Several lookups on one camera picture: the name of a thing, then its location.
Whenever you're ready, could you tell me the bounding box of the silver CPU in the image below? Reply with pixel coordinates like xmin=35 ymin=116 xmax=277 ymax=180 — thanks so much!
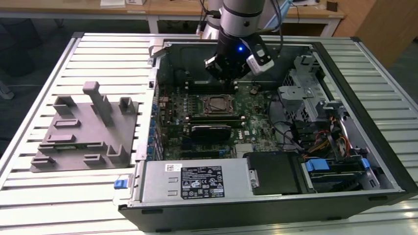
xmin=208 ymin=97 xmax=230 ymax=112

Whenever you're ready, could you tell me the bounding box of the CPU socket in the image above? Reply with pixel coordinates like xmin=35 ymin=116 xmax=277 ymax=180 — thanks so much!
xmin=200 ymin=94 xmax=238 ymax=117

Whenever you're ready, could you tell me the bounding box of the metal drive cage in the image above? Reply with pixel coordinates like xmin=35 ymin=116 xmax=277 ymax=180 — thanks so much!
xmin=277 ymin=55 xmax=331 ymax=123

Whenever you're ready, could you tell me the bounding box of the green motherboard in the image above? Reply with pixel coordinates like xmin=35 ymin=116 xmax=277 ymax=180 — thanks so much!
xmin=152 ymin=80 xmax=297 ymax=160

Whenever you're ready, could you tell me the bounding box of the black graphics card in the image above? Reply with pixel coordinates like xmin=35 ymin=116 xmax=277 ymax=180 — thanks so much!
xmin=190 ymin=124 xmax=232 ymax=143

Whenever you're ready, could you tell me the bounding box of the wooden desk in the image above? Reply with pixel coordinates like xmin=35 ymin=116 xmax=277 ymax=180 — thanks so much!
xmin=0 ymin=0 xmax=347 ymax=37

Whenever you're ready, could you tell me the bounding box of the silver finned heatsink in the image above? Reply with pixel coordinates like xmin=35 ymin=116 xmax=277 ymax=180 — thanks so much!
xmin=235 ymin=143 xmax=257 ymax=155

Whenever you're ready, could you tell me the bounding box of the black expansion slot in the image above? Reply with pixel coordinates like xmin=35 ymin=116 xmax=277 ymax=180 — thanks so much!
xmin=179 ymin=149 xmax=230 ymax=159

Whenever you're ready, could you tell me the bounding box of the white paper sheet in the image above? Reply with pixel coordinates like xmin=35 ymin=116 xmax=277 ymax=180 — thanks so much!
xmin=99 ymin=0 xmax=127 ymax=8

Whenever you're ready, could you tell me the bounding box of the black plastic shroud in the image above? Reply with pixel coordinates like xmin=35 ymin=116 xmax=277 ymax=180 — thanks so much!
xmin=243 ymin=151 xmax=310 ymax=196

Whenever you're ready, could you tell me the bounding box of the wooden cabinet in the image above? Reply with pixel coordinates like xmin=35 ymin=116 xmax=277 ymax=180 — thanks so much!
xmin=333 ymin=0 xmax=418 ymax=68

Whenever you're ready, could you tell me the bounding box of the hard disk in blue carrier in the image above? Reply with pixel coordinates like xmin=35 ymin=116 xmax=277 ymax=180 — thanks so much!
xmin=303 ymin=158 xmax=369 ymax=194

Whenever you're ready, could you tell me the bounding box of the grey parts rack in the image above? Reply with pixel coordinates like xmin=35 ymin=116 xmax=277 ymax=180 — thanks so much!
xmin=29 ymin=81 xmax=146 ymax=173

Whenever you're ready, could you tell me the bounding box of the silver power supply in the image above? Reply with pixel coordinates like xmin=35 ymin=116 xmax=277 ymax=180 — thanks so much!
xmin=139 ymin=158 xmax=255 ymax=204

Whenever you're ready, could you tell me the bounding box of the green RAM stick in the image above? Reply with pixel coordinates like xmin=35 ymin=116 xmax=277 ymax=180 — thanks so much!
xmin=54 ymin=143 xmax=106 ymax=149

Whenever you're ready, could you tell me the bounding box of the black office chair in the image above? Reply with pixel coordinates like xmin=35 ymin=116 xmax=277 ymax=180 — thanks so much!
xmin=0 ymin=17 xmax=46 ymax=79

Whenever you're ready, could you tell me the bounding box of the black PC case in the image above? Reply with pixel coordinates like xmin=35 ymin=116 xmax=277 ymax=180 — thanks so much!
xmin=112 ymin=38 xmax=418 ymax=233

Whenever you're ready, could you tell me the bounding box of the pale grey furniture foot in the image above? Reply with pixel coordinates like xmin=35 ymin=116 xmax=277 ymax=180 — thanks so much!
xmin=0 ymin=79 xmax=15 ymax=100

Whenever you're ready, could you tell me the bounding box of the small wrist camera box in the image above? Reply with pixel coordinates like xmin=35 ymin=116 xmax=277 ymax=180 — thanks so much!
xmin=204 ymin=57 xmax=223 ymax=79

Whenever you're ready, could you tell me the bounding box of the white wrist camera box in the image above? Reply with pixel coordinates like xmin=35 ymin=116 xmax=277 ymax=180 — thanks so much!
xmin=244 ymin=43 xmax=275 ymax=74

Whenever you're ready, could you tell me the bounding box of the hanging cable with metal plug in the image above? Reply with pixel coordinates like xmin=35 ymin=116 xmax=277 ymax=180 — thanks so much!
xmin=195 ymin=0 xmax=210 ymax=35

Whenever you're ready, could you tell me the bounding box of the black cable loop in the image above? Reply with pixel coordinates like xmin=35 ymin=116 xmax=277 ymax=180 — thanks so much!
xmin=267 ymin=92 xmax=307 ymax=154

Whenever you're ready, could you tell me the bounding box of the coloured power wire bundle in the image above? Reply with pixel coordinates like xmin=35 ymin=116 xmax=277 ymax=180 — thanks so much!
xmin=302 ymin=116 xmax=353 ymax=159

